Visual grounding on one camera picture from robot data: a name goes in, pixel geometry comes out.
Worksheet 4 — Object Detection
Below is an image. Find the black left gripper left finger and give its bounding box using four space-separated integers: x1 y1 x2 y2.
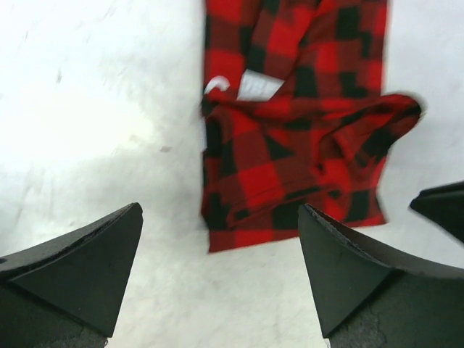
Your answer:
1 203 144 337

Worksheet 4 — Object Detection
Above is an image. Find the red black plaid shirt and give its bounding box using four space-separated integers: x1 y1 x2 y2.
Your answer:
201 1 421 252

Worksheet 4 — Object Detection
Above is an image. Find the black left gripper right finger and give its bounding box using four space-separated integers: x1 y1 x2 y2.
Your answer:
298 204 463 339

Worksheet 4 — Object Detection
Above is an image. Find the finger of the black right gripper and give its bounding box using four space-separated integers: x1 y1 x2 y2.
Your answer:
410 181 464 242

